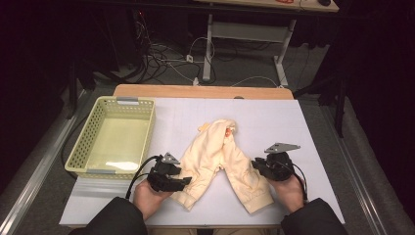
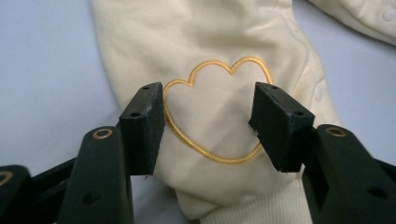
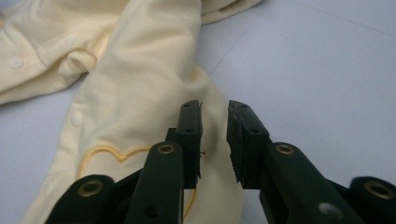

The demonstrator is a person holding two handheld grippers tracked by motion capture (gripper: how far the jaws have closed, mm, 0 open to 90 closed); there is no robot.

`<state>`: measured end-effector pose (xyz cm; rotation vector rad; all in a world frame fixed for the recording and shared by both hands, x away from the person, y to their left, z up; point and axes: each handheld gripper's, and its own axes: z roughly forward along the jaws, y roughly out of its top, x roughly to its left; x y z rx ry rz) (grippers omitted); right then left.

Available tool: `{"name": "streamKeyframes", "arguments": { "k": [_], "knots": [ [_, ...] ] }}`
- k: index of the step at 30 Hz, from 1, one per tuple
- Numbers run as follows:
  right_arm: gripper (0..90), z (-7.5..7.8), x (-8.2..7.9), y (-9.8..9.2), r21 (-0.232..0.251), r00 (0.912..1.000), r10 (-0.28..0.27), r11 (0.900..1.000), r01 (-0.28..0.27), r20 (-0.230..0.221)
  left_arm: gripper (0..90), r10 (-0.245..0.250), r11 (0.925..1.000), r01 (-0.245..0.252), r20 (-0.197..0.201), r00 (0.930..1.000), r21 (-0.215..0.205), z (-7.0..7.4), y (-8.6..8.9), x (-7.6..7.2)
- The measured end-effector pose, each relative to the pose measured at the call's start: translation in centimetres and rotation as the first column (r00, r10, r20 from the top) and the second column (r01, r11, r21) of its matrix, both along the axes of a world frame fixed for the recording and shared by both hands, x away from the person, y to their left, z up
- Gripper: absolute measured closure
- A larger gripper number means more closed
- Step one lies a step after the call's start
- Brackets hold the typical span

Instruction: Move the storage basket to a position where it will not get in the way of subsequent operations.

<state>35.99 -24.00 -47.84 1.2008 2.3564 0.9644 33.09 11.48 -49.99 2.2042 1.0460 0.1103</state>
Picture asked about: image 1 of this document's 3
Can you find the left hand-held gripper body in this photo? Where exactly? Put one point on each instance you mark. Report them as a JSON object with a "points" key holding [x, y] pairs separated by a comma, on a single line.
{"points": [[161, 179]]}

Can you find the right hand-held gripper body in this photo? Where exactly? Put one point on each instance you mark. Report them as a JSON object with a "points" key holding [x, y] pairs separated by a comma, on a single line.
{"points": [[279, 166]]}

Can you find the cream pants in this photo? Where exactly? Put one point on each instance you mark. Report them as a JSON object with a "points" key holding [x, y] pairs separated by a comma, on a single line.
{"points": [[212, 153]]}

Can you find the green plastic basket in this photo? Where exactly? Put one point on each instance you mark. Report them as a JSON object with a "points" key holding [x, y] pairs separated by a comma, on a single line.
{"points": [[117, 140]]}

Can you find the person's left hand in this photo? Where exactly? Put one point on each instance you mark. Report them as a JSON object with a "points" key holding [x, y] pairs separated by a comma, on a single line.
{"points": [[147, 199]]}

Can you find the person's right hand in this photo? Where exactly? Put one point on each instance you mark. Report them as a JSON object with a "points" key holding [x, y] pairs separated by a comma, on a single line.
{"points": [[288, 192]]}

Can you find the white board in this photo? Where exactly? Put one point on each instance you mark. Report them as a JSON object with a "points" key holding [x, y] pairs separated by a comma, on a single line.
{"points": [[261, 124]]}

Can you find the black stand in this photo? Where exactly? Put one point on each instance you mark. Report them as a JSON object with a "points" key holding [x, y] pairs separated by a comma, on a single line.
{"points": [[341, 114], [72, 98]]}

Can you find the wooden table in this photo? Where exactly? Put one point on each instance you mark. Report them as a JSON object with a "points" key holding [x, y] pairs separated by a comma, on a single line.
{"points": [[202, 91]]}

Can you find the white power adapter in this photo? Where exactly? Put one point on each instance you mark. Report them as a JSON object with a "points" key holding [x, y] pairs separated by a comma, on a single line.
{"points": [[189, 58]]}

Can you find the white-legged desk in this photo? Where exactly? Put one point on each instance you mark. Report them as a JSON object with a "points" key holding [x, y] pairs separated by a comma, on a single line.
{"points": [[248, 32]]}

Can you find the red object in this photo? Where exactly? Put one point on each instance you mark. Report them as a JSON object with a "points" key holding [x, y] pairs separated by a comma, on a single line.
{"points": [[284, 1]]}

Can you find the black computer mouse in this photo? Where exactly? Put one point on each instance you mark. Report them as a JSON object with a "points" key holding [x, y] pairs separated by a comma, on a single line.
{"points": [[324, 2]]}

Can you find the metal floor rail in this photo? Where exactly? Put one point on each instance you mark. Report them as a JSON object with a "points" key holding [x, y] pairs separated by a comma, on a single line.
{"points": [[42, 160], [349, 160]]}

